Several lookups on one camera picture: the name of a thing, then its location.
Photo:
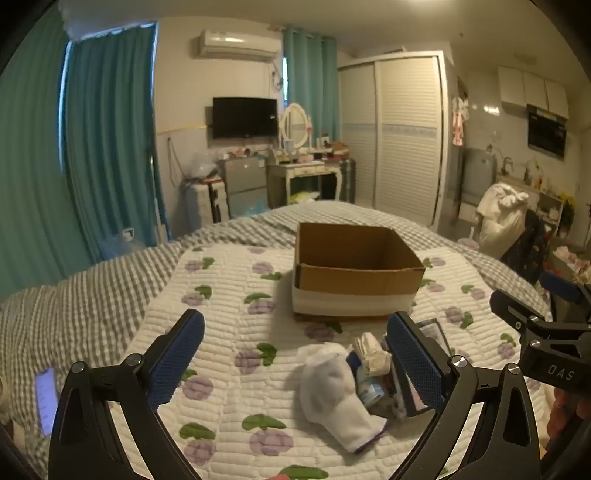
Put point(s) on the white socks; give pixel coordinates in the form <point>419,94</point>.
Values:
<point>371,353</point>

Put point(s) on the white quilt with purple flowers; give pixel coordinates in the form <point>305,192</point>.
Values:
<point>258,332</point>

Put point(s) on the white clothes pile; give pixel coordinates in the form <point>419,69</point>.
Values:
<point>501,217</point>

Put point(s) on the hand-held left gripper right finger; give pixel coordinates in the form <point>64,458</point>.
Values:
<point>415,364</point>

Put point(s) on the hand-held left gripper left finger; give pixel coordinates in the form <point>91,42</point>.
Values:
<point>178,355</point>

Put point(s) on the yellow green bag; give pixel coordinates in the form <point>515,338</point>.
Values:
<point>304,197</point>

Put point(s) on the pink cloth pile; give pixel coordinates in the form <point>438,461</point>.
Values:
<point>575,263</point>

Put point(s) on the white oval mirror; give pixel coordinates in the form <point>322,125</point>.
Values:
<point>294,124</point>

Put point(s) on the black wall television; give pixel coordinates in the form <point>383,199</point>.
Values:
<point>244,117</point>

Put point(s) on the light blue tissue packet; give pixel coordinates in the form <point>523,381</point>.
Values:
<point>371,391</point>

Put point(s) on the clear plastic bag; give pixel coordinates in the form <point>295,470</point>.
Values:
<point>203,166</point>

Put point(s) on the white suitcase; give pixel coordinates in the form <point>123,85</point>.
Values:
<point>201,205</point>

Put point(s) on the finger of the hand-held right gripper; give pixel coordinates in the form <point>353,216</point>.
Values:
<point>512,309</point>
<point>561,287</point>

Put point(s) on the dark jacket on chair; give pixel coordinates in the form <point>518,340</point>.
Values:
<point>526,249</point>

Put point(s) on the small silver fridge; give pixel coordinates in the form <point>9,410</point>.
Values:
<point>244,184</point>

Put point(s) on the grey washing machine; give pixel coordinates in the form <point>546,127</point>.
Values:
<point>480,175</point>

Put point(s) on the dark suitcase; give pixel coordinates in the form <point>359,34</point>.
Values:
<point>348,182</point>

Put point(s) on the large water jug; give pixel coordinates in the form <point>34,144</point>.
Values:
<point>124,244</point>

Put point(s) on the wide teal curtain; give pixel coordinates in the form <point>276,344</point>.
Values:
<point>27,175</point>

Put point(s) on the white dressing table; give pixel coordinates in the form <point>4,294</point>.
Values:
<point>300,170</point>

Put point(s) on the white wall cabinets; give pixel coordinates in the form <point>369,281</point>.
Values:
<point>531,90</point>

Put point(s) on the white sliding door wardrobe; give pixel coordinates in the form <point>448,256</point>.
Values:
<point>406,138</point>

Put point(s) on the person's right hand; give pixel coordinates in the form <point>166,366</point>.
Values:
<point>569,415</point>

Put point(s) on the hanging red white decoration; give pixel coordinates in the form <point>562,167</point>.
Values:
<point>459,122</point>

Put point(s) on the smartphone with lit screen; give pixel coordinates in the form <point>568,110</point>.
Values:
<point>45,401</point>

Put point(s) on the white air conditioner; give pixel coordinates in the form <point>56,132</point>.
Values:
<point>240,46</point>

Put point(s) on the teal curtain beside window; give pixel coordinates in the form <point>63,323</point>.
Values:
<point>111,138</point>

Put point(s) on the brown cardboard box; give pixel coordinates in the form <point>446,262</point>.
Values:
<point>355,281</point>

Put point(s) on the white open shelf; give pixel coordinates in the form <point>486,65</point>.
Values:
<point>550,210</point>

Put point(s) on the white sock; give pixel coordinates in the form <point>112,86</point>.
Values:
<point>330,392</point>

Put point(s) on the narrow teal curtain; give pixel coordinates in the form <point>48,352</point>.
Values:
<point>309,87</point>

